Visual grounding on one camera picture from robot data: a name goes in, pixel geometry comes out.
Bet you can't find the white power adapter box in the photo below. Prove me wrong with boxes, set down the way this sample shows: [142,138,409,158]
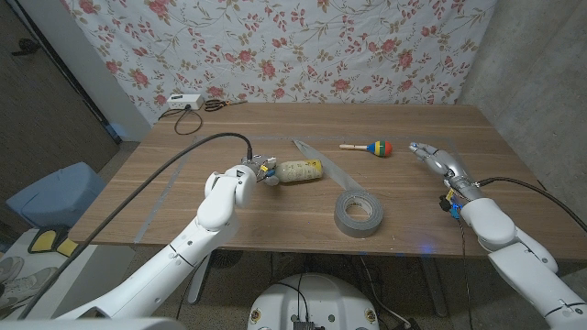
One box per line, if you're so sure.
[166,93,205,111]

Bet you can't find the grey metal table leg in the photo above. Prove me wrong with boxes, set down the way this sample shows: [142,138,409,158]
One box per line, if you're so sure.
[419,256,450,317]
[187,249,215,306]

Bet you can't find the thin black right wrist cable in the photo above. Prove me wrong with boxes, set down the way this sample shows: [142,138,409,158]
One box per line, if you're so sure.
[458,217,473,330]

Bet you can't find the dark wooden door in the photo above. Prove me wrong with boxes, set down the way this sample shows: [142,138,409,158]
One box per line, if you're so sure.
[0,0,121,203]

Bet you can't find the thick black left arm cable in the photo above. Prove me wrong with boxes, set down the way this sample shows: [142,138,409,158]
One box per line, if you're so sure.
[17,131,255,321]

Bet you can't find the colourful striped wooden maraca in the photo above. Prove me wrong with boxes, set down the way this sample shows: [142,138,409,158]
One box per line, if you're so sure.
[338,139,393,159]

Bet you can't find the grey duct tape roll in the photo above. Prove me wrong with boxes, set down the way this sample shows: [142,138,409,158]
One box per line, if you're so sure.
[292,138,385,239]

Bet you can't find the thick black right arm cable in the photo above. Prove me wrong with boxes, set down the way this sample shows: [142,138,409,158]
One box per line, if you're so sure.
[474,176,587,234]

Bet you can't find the black power strip cable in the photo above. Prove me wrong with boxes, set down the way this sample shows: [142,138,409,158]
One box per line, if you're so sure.
[158,105,204,137]

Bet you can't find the yellow and black foot pedal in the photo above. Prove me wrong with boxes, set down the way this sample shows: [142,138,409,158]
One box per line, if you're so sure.
[27,224,88,260]

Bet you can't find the black scissors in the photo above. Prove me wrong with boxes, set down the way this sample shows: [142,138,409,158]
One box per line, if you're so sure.
[204,97,249,113]

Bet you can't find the white robot torso base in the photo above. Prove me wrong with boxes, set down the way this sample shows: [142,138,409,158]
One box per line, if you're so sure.
[247,272,381,330]

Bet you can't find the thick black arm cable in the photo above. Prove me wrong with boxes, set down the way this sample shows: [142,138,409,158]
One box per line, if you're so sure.
[17,131,255,321]
[474,176,587,234]

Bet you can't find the floral backdrop cloth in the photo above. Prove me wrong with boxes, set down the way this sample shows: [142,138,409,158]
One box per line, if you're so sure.
[61,0,499,125]

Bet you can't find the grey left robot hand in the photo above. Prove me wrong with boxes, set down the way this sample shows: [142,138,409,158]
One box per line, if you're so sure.
[240,154,280,187]

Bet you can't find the cream bottle with yellow label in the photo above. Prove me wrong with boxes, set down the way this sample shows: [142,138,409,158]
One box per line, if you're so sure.
[273,159,324,184]

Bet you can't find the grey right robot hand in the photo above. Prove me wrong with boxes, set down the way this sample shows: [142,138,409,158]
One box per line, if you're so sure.
[407,141,485,204]

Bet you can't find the black door handle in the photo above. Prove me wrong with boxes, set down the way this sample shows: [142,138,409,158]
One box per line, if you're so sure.
[11,38,41,57]

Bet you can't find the grey sneaker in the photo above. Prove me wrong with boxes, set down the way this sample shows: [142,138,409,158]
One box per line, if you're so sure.
[0,256,25,284]
[0,267,61,309]

